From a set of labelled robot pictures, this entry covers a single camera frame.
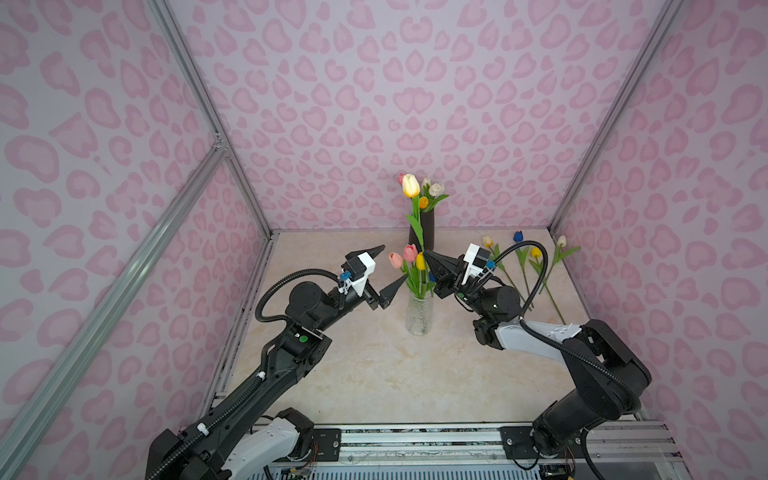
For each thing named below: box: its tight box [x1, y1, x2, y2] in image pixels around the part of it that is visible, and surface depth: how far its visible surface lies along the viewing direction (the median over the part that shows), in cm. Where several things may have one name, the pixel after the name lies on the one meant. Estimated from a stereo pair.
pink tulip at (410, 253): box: [404, 244, 418, 263], surface depth 75 cm
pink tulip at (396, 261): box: [388, 252, 408, 275], surface depth 76 cm
